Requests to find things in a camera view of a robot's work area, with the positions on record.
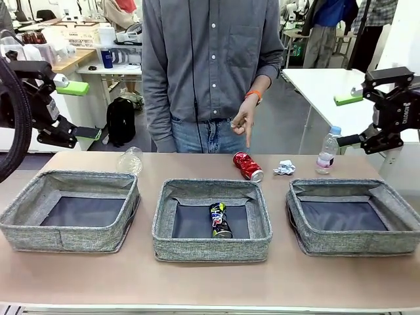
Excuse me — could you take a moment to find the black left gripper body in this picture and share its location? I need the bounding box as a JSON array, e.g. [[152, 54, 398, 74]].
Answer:
[[0, 77, 61, 131]]

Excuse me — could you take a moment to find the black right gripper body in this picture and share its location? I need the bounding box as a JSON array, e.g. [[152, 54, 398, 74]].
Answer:
[[373, 77, 420, 131]]

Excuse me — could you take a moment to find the clear water bottle pink label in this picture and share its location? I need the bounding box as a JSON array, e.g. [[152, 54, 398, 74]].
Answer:
[[315, 126, 342, 175]]

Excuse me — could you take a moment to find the clear crushed plastic cup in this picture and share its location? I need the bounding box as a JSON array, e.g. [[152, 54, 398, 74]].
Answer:
[[116, 146, 144, 177]]

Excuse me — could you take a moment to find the white paper ball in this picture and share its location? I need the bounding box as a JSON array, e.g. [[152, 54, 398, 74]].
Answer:
[[272, 159, 297, 177]]

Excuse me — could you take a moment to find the crushed red soda can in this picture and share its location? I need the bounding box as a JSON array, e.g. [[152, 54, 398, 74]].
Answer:
[[232, 152, 264, 182]]

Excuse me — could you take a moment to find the crushed blue soda can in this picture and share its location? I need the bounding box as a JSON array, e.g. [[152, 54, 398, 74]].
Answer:
[[209, 202, 234, 240]]

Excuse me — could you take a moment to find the person's bare left forearm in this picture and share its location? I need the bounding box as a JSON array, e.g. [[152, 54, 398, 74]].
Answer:
[[252, 74, 273, 98]]

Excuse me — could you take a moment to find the person's grey sleeved right forearm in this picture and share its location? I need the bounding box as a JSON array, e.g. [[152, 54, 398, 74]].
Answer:
[[142, 98, 177, 154]]

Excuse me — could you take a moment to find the person's left hand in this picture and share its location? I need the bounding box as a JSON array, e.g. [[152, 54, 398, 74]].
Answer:
[[230, 97, 259, 152]]

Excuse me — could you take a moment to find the clear plastic storage box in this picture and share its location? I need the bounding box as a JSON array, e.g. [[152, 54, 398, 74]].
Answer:
[[0, 34, 66, 66]]

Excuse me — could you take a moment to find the brown bottle pack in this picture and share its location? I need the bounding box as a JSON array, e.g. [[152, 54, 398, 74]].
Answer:
[[21, 31, 47, 45]]

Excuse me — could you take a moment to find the wood topped white cabinet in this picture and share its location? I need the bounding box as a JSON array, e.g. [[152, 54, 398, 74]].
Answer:
[[0, 48, 99, 154]]

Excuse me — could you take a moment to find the white lattice crate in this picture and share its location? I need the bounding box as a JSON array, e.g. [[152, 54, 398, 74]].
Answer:
[[52, 21, 101, 50]]

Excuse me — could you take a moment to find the white table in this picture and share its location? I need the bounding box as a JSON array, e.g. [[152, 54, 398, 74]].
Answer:
[[281, 68, 420, 155]]

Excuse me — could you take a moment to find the black backpack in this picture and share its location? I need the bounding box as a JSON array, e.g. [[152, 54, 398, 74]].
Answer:
[[106, 97, 137, 148]]

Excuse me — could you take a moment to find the person in plaid shirt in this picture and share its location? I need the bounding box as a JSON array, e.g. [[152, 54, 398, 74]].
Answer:
[[347, 0, 400, 72]]

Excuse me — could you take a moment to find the blue drink bottle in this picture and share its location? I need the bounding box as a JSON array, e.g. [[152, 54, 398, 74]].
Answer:
[[100, 48, 114, 69]]

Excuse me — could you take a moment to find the person in blue top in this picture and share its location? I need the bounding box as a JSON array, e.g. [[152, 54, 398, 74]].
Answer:
[[301, 0, 359, 69]]

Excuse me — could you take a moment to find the white desk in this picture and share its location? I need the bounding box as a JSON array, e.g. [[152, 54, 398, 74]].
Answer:
[[77, 60, 144, 109]]

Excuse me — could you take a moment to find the white plastic canister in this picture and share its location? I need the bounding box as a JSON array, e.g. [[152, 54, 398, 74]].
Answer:
[[97, 26, 116, 47]]

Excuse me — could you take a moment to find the person in beige jacket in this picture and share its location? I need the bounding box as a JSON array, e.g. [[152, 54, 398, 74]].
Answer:
[[104, 0, 144, 30]]

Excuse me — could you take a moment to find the white and black device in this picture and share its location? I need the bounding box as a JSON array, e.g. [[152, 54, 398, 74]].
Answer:
[[114, 22, 144, 45]]

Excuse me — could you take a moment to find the grey fabric basket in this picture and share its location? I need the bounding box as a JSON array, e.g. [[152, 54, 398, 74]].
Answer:
[[152, 178, 273, 263], [285, 178, 420, 257], [0, 169, 142, 253]]

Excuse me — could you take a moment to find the orange wristband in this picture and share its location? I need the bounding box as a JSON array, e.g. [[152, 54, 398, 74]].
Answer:
[[245, 90, 263, 106]]

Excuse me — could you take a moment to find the person in grey shirt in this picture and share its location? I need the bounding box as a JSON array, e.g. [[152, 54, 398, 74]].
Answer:
[[141, 0, 285, 154]]

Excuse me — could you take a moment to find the thin black cord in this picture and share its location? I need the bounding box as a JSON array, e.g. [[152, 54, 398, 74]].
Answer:
[[188, 0, 203, 154]]

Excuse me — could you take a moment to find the aluminium table frame rail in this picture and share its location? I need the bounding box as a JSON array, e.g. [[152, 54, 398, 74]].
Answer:
[[0, 303, 420, 315]]

